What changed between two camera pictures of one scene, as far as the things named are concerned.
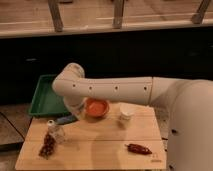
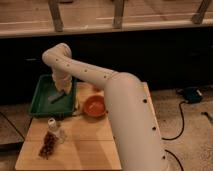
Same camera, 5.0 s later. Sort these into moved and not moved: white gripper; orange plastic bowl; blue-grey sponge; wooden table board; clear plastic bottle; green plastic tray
Moved: white gripper; blue-grey sponge
Not moved: green plastic tray; clear plastic bottle; orange plastic bowl; wooden table board
